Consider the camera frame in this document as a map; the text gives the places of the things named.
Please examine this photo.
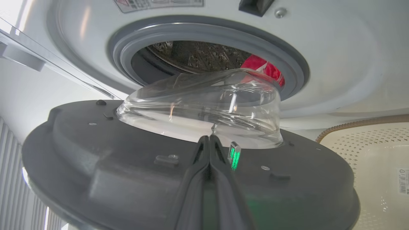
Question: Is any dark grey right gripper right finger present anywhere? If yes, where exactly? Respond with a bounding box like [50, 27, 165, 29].
[209, 135, 257, 230]

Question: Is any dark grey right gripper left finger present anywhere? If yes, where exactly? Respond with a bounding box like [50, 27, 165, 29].
[169, 135, 211, 230]

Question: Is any dark grey round glass door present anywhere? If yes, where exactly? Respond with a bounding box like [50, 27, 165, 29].
[22, 68, 361, 230]

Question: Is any red sports garment white trim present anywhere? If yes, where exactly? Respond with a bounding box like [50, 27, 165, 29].
[240, 54, 285, 87]

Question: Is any cream perforated laundry basket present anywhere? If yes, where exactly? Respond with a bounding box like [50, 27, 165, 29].
[316, 114, 409, 230]

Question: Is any grey rubber door gasket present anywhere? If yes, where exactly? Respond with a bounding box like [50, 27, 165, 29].
[107, 15, 310, 101]

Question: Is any white front-load washing machine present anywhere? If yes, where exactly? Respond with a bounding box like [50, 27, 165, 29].
[0, 0, 409, 131]

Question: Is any perforated steel drum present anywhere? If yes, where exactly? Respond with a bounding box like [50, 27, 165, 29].
[141, 41, 256, 76]

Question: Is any white warning label sticker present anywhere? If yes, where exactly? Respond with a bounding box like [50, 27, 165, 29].
[114, 0, 204, 13]

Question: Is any white ribbed wall panel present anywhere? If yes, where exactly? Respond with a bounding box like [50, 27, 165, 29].
[0, 117, 69, 230]

